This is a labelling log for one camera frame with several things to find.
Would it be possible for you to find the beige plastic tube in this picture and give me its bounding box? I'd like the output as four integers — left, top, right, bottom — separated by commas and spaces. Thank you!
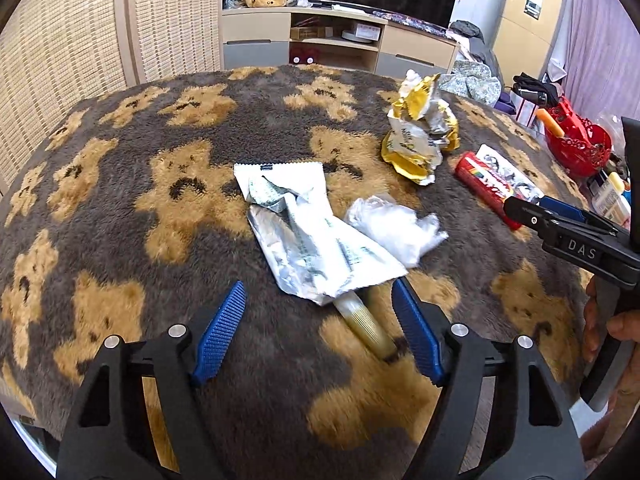
333, 292, 397, 361

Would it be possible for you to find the white plastic wrap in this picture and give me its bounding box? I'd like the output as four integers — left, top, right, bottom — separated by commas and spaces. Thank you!
344, 195, 449, 269

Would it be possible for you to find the white silver foil wrapper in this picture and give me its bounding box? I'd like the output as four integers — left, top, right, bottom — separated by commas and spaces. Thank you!
233, 162, 407, 306

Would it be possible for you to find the yellow snack wrapper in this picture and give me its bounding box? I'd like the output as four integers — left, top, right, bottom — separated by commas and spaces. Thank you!
381, 70, 460, 186

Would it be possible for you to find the person's right hand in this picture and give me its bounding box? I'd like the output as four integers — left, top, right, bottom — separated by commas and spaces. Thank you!
579, 278, 639, 458

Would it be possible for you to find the red snack package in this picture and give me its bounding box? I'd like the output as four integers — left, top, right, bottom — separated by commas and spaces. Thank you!
454, 152, 522, 231

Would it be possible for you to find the red plastic basket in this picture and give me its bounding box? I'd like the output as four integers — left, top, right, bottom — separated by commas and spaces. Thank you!
544, 96, 612, 179

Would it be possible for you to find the orange stick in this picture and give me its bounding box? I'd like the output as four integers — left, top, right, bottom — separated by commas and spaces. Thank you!
535, 108, 565, 139

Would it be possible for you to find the brown bear pattern blanket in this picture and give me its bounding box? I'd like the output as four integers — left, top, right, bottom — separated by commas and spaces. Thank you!
1, 66, 588, 479

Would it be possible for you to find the patterned grey cloth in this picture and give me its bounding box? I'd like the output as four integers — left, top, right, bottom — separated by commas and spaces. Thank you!
438, 60, 502, 107

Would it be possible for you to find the beige tv cabinet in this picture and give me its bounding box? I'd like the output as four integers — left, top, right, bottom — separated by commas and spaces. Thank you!
220, 6, 459, 78

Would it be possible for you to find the woven beige screen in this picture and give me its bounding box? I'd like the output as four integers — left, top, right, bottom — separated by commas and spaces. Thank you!
1, 0, 222, 190

